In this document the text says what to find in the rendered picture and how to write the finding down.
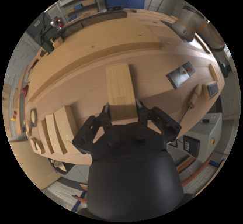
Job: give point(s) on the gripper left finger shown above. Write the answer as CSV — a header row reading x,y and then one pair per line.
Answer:
x,y
87,128

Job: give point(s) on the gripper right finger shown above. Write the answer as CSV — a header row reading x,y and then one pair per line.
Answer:
x,y
161,121

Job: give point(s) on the maple drawer-side blank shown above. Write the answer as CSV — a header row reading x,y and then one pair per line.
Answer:
x,y
121,91

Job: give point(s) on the light wood board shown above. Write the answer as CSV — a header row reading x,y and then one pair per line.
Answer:
x,y
53,134
44,136
65,128

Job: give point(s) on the grey steel plane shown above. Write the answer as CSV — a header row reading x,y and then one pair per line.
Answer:
x,y
181,74

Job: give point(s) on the red and chrome clamp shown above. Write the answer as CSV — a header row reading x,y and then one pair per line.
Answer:
x,y
56,23

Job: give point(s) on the black keypad control box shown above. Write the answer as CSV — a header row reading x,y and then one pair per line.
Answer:
x,y
191,145

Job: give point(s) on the grey machine cabinet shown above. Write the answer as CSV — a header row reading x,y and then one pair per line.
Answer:
x,y
206,134

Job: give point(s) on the small wooden block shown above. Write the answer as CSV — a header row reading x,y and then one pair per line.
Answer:
x,y
40,146

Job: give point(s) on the grey sharpening stone in wooden box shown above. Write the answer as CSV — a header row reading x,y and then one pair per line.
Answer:
x,y
210,89

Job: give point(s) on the tan plywood sheet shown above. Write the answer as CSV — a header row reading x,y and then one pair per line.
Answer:
x,y
29,162

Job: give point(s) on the small light wood block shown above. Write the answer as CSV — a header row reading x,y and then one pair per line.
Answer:
x,y
214,72

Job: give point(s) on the red funnel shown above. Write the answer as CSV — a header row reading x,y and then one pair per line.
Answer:
x,y
25,90

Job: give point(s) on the green bench vise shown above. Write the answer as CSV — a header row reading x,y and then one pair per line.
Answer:
x,y
224,68

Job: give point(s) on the green machine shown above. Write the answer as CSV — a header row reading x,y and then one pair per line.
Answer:
x,y
43,33

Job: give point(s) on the dark long strip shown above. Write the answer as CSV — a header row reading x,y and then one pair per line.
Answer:
x,y
95,22

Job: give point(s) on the red hand truck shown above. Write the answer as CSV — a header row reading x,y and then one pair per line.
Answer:
x,y
155,2

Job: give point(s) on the grey shelf unit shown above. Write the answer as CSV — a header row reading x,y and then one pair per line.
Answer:
x,y
79,5

